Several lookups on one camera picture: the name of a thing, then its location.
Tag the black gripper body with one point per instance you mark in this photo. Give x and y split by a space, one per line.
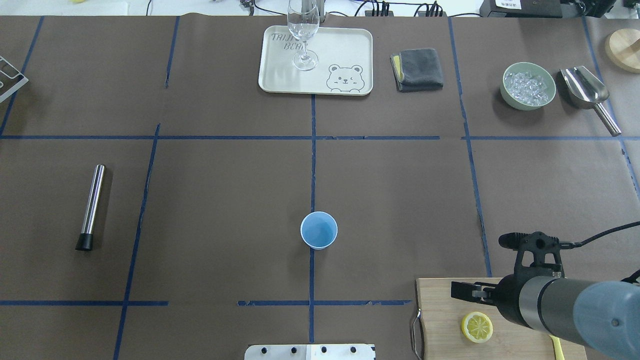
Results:
507 298

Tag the clear wine glass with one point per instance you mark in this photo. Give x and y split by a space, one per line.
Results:
303 21

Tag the black box device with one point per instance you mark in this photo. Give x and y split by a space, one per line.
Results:
528 9

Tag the yellow plastic knife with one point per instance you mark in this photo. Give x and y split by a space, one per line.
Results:
557 348

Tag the round wooden stand base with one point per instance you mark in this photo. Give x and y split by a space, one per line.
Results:
622 47

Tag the grey folded cloth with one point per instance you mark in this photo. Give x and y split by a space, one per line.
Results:
417 69

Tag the steel ice scoop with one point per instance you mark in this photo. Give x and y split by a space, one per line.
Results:
587 92

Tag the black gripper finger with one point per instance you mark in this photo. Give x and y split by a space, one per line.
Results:
468 287
473 296

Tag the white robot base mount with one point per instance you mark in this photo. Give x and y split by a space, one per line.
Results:
326 351

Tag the wooden cutting board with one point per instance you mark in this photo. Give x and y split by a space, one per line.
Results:
454 329

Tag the cream bear tray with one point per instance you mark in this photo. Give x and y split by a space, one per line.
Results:
345 62

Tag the steel muddler black tip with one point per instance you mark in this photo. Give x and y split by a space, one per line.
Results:
86 237

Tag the light blue plastic cup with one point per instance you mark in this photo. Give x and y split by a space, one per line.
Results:
319 230

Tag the yellow lemon half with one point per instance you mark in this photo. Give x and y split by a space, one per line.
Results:
477 327

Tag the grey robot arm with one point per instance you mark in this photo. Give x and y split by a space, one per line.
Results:
601 315

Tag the green bowl of ice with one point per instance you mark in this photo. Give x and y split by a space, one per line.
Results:
527 86

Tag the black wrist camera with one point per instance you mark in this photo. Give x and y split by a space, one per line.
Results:
538 254

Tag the white wire cup rack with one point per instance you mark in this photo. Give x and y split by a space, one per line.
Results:
11 79

